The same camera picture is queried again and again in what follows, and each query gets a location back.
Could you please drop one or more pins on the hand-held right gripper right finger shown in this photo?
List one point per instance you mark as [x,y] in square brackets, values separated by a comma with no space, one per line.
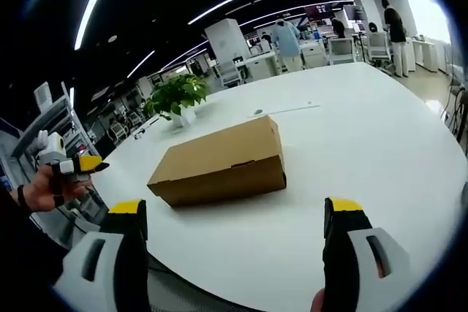
[343,253]

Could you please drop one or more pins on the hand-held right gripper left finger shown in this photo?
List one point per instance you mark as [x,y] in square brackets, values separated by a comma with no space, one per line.
[128,253]

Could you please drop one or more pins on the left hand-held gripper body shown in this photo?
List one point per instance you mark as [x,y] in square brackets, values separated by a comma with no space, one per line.
[49,149]

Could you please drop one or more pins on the brown cardboard shoe box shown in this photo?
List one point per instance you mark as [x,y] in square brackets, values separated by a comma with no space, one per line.
[219,160]

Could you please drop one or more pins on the person's left hand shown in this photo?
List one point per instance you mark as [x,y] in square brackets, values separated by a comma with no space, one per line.
[44,189]

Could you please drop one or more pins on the person's right hand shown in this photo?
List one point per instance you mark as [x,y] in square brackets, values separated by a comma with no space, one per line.
[318,303]

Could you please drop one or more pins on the black wristband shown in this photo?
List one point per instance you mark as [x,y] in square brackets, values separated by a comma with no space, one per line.
[22,195]

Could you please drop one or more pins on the green potted plant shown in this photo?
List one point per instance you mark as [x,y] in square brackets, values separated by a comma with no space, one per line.
[179,94]

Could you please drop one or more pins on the thin white strip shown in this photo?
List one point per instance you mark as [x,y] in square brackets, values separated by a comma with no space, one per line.
[285,110]

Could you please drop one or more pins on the small grey object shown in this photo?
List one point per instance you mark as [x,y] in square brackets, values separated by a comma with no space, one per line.
[259,111]

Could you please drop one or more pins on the white office chair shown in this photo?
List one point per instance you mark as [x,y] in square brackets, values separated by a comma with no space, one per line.
[340,50]
[228,72]
[378,47]

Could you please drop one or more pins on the white square pillar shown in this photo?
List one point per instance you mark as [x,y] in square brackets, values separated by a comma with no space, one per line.
[225,39]

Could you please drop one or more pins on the white office desk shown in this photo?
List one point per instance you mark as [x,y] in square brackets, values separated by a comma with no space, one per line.
[261,65]

